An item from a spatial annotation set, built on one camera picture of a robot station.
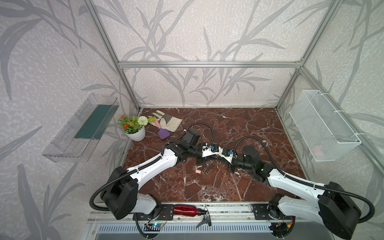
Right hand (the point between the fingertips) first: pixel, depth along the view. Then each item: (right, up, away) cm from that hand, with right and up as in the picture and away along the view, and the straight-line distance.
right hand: (218, 152), depth 79 cm
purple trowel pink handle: (-37, +8, +27) cm, 46 cm away
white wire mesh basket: (+45, +11, -16) cm, 49 cm away
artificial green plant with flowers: (-50, +15, +10) cm, 53 cm away
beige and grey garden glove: (-36, +16, +32) cm, 51 cm away
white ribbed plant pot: (-50, +7, +16) cm, 53 cm away
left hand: (-1, +1, -2) cm, 3 cm away
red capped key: (-11, -13, +8) cm, 19 cm away
